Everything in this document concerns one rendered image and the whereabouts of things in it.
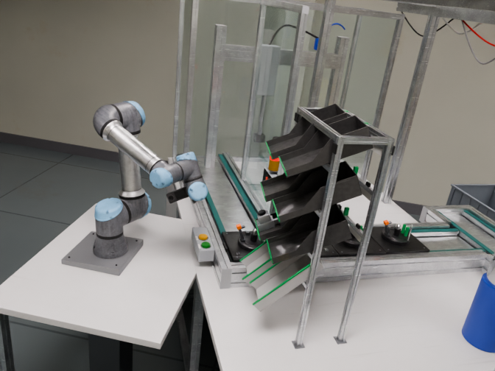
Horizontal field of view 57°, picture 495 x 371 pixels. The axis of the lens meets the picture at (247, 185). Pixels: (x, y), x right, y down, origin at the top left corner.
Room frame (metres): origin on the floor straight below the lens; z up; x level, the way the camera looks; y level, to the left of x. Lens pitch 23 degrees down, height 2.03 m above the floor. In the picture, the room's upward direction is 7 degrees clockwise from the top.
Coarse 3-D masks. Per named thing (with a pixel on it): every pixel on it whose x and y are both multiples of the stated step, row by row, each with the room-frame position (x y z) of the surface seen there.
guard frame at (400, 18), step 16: (192, 0) 2.52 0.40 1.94; (240, 0) 2.58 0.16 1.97; (256, 0) 2.61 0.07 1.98; (288, 0) 3.19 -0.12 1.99; (192, 16) 2.50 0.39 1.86; (384, 16) 2.84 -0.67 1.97; (400, 16) 2.88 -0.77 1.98; (192, 32) 2.51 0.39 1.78; (400, 32) 2.88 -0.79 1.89; (192, 48) 2.51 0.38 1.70; (352, 48) 3.35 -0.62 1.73; (192, 64) 2.51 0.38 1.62; (176, 80) 2.98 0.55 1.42; (192, 80) 2.51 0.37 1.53; (384, 80) 2.89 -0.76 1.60; (176, 96) 2.98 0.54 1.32; (384, 96) 2.88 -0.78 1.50; (176, 112) 2.98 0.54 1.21; (240, 160) 3.13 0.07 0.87; (368, 160) 2.88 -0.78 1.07
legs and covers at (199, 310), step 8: (176, 216) 2.41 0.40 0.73; (192, 288) 2.47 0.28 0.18; (192, 296) 2.42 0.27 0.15; (200, 304) 1.70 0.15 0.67; (192, 312) 1.73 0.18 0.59; (200, 312) 1.70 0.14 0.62; (184, 320) 2.15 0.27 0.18; (192, 320) 1.72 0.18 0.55; (200, 320) 1.71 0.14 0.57; (184, 328) 2.08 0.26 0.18; (192, 328) 1.70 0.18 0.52; (200, 328) 1.71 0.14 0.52; (184, 336) 2.02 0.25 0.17; (192, 336) 1.70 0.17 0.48; (200, 336) 1.71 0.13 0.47; (184, 344) 1.95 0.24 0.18; (192, 344) 1.70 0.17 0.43; (184, 352) 1.90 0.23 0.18; (192, 352) 1.70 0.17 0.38; (184, 360) 1.85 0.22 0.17; (192, 360) 1.70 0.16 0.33; (192, 368) 1.70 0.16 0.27
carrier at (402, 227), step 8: (400, 224) 2.15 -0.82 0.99; (376, 232) 2.06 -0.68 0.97; (384, 232) 2.03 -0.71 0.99; (392, 232) 2.04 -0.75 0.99; (400, 232) 2.05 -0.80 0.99; (408, 232) 2.10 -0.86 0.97; (376, 240) 1.97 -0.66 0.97; (384, 240) 1.98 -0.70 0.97; (392, 240) 1.96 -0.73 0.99; (400, 240) 1.97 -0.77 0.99; (408, 240) 1.97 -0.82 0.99; (416, 240) 2.03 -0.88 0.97; (384, 248) 1.90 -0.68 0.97; (392, 248) 1.91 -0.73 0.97; (400, 248) 1.92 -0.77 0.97; (408, 248) 1.93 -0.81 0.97; (416, 248) 1.94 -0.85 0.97; (424, 248) 1.95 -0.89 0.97
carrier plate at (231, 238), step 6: (222, 234) 1.85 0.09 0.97; (228, 234) 1.85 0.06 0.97; (234, 234) 1.86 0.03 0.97; (228, 240) 1.80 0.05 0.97; (234, 240) 1.81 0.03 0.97; (228, 246) 1.75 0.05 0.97; (234, 246) 1.75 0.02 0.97; (234, 252) 1.70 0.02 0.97; (240, 252) 1.71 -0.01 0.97; (246, 252) 1.71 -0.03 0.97; (234, 258) 1.65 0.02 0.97; (240, 258) 1.66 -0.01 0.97
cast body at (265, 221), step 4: (260, 212) 1.53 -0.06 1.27; (264, 212) 1.52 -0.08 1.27; (268, 212) 1.53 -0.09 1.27; (260, 216) 1.51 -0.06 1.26; (264, 216) 1.51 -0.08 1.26; (268, 216) 1.51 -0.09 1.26; (272, 216) 1.55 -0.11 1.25; (256, 220) 1.55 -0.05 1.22; (260, 220) 1.51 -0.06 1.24; (264, 220) 1.51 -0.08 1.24; (268, 220) 1.51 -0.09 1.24; (272, 220) 1.52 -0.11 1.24; (276, 220) 1.53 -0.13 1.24; (260, 224) 1.51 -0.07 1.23; (264, 224) 1.51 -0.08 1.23; (268, 224) 1.51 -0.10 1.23; (272, 224) 1.51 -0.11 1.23; (260, 228) 1.51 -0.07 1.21; (264, 228) 1.51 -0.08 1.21; (268, 228) 1.51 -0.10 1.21
